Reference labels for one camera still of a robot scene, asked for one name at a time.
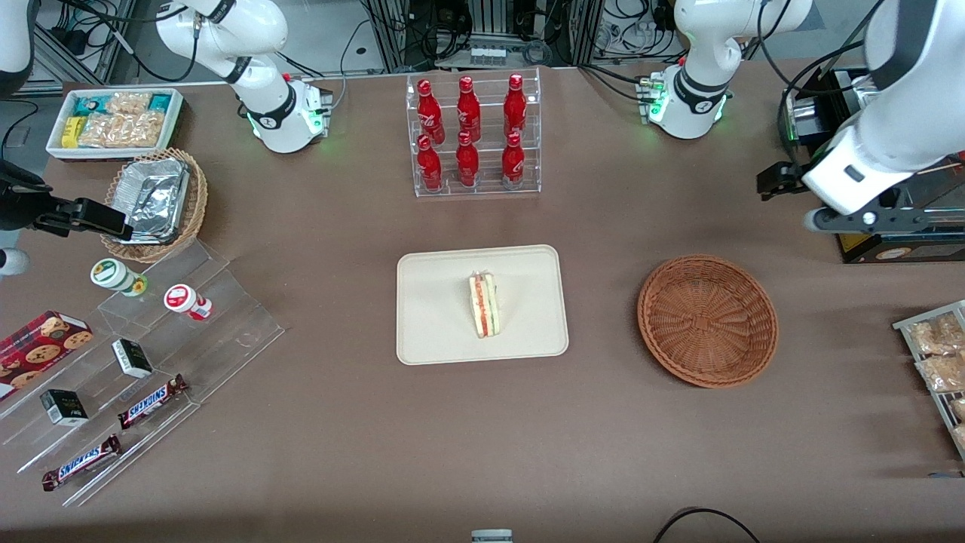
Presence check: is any clear rice cracker bag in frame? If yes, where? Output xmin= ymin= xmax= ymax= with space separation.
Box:
xmin=78 ymin=112 xmax=165 ymax=149
xmin=106 ymin=92 xmax=152 ymax=116

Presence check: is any green-lidded small drink bottle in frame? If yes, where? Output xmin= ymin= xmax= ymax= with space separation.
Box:
xmin=90 ymin=259 xmax=148 ymax=297

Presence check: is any white rectangular snack bin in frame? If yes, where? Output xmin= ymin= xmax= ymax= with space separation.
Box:
xmin=46 ymin=88 xmax=185 ymax=161

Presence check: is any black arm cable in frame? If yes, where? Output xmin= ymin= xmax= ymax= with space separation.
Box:
xmin=756 ymin=0 xmax=887 ymax=170

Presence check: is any brown Snickers bar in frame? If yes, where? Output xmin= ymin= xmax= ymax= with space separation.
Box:
xmin=41 ymin=434 xmax=122 ymax=492
xmin=118 ymin=375 xmax=189 ymax=430

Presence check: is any triangular sandwich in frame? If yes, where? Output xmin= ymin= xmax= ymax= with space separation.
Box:
xmin=468 ymin=271 xmax=501 ymax=339

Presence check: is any aluminium frame rack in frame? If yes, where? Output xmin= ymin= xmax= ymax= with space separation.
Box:
xmin=362 ymin=0 xmax=604 ymax=74

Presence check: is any red cola bottle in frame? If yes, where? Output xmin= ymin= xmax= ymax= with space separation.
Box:
xmin=501 ymin=132 xmax=525 ymax=189
xmin=457 ymin=75 xmax=482 ymax=144
xmin=504 ymin=73 xmax=528 ymax=140
xmin=456 ymin=131 xmax=480 ymax=188
xmin=417 ymin=134 xmax=443 ymax=192
xmin=417 ymin=78 xmax=446 ymax=146

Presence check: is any beige rectangular tray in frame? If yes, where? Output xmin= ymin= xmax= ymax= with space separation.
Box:
xmin=397 ymin=244 xmax=569 ymax=366

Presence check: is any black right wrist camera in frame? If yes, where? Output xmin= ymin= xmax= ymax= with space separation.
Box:
xmin=34 ymin=198 xmax=134 ymax=242

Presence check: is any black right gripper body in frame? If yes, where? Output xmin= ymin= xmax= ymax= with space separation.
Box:
xmin=0 ymin=160 xmax=57 ymax=232

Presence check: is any brown round wicker basket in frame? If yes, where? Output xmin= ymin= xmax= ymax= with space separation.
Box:
xmin=637 ymin=255 xmax=779 ymax=389

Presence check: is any red-lidded small drink bottle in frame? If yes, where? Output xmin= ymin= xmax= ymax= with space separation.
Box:
xmin=164 ymin=284 xmax=213 ymax=321

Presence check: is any clear acrylic stepped shelf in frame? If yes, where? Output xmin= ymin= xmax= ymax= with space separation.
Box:
xmin=0 ymin=240 xmax=286 ymax=508

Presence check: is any tray of packaged snacks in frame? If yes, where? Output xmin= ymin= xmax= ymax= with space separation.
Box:
xmin=893 ymin=300 xmax=965 ymax=462

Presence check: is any black hot food display case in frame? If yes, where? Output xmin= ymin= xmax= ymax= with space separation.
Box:
xmin=780 ymin=68 xmax=965 ymax=263

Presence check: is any aluminium foil container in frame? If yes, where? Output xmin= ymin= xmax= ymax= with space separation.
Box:
xmin=112 ymin=157 xmax=191 ymax=244

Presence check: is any small black box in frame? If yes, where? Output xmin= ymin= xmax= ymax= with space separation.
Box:
xmin=39 ymin=389 xmax=89 ymax=427
xmin=112 ymin=339 xmax=154 ymax=379

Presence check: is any black table cable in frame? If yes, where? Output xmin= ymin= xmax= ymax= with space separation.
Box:
xmin=652 ymin=508 xmax=762 ymax=543

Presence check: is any clear acrylic bottle rack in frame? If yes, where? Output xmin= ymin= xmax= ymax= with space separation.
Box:
xmin=406 ymin=68 xmax=542 ymax=198

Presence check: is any red chocolate cookie box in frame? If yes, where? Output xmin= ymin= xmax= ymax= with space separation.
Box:
xmin=0 ymin=311 xmax=95 ymax=400

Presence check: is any light tan wicker basket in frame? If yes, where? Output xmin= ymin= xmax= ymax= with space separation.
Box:
xmin=100 ymin=148 xmax=208 ymax=263

